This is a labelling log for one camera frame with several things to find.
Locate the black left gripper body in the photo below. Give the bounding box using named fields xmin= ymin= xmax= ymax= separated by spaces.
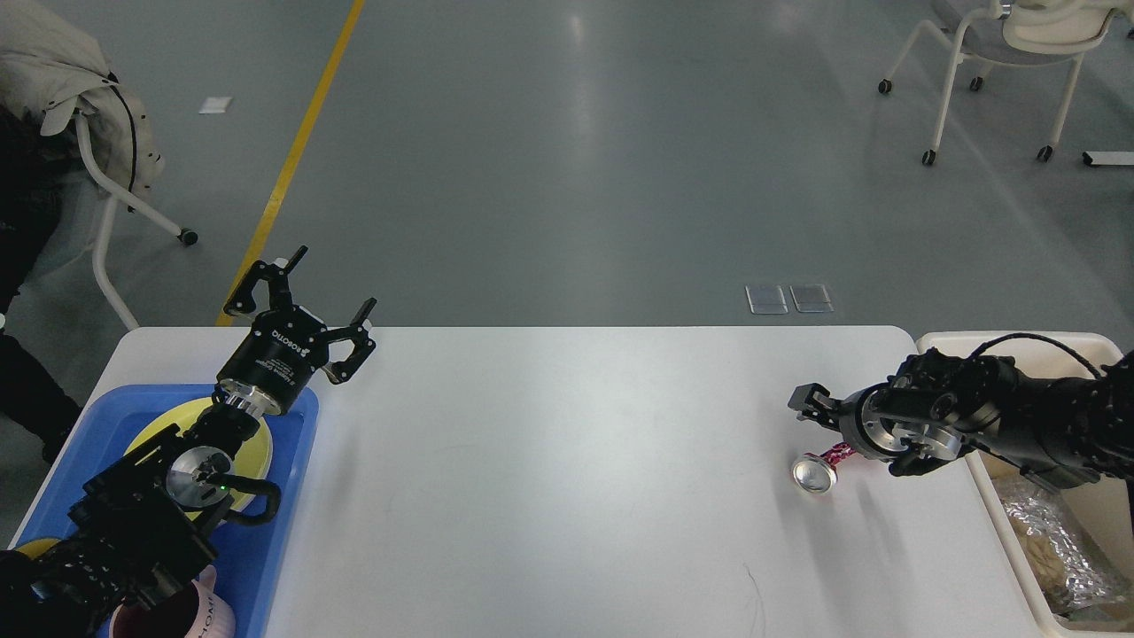
xmin=215 ymin=307 xmax=329 ymax=416

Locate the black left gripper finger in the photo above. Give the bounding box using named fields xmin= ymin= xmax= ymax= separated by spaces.
xmin=308 ymin=299 xmax=376 ymax=385
xmin=223 ymin=245 xmax=308 ymax=322

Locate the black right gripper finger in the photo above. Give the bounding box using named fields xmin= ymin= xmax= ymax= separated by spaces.
xmin=788 ymin=384 xmax=853 ymax=428

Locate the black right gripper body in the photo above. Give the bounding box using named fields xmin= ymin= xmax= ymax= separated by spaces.
xmin=837 ymin=386 xmax=960 ymax=462

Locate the crushed red can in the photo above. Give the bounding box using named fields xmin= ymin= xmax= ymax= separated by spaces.
xmin=789 ymin=441 xmax=858 ymax=495

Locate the yellow plastic plate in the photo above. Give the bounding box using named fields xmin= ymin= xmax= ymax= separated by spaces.
xmin=124 ymin=397 xmax=273 ymax=479

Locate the pink mug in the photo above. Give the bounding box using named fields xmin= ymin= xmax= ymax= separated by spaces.
xmin=109 ymin=565 xmax=237 ymax=637

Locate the silver foil tray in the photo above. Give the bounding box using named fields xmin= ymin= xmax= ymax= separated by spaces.
xmin=992 ymin=475 xmax=1131 ymax=616

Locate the brown paper wad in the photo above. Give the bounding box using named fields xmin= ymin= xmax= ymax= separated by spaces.
xmin=1010 ymin=518 xmax=1090 ymax=599

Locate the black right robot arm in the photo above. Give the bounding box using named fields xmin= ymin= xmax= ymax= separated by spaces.
xmin=788 ymin=338 xmax=1133 ymax=492

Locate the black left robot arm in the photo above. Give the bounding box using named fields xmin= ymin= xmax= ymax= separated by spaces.
xmin=3 ymin=246 xmax=376 ymax=637

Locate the clear floor plate right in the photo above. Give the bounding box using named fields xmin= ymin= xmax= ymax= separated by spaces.
xmin=788 ymin=284 xmax=833 ymax=314

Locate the clear floor plate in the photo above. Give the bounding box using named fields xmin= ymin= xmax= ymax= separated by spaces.
xmin=788 ymin=284 xmax=833 ymax=314
xmin=745 ymin=284 xmax=790 ymax=315

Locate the white chair left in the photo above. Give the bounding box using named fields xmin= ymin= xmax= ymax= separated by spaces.
xmin=75 ymin=114 xmax=200 ymax=331

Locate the clear floor plate left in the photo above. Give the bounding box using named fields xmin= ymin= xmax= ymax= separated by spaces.
xmin=745 ymin=284 xmax=790 ymax=315

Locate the blue plastic tray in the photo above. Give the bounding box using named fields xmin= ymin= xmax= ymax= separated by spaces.
xmin=9 ymin=384 xmax=319 ymax=637

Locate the beige plastic bin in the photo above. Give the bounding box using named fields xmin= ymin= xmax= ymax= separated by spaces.
xmin=916 ymin=331 xmax=1133 ymax=637

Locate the person in black clothes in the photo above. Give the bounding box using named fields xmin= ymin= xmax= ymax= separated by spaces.
xmin=0 ymin=111 xmax=85 ymax=462

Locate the blue yellow mug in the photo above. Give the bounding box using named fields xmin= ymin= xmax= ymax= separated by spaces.
xmin=12 ymin=537 xmax=61 ymax=560

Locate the white jacket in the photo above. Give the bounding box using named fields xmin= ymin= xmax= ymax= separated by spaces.
xmin=1 ymin=1 xmax=166 ymax=201

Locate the white floor bar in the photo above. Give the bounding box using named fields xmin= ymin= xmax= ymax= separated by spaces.
xmin=1082 ymin=151 xmax=1134 ymax=168

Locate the white rolling chair right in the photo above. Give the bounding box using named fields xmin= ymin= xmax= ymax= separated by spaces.
xmin=875 ymin=1 xmax=1131 ymax=167

